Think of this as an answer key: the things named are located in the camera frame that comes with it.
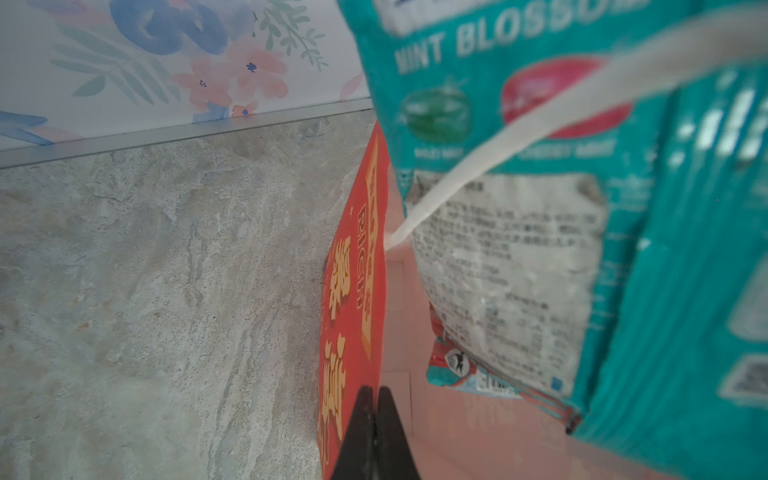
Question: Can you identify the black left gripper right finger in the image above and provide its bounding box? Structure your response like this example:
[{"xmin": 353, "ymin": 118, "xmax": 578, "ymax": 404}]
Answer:
[{"xmin": 374, "ymin": 386, "xmax": 421, "ymax": 480}]

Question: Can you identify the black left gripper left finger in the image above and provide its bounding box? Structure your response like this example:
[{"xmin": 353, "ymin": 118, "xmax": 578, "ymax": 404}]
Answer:
[{"xmin": 331, "ymin": 386, "xmax": 376, "ymax": 480}]

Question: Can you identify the red paper gift bag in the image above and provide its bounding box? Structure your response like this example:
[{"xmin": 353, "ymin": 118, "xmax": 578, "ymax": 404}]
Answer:
[{"xmin": 316, "ymin": 5, "xmax": 768, "ymax": 480}]

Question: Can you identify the teal mint candy bag front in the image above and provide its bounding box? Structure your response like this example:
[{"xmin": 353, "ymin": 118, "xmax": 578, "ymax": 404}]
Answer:
[{"xmin": 335, "ymin": 0, "xmax": 768, "ymax": 480}]

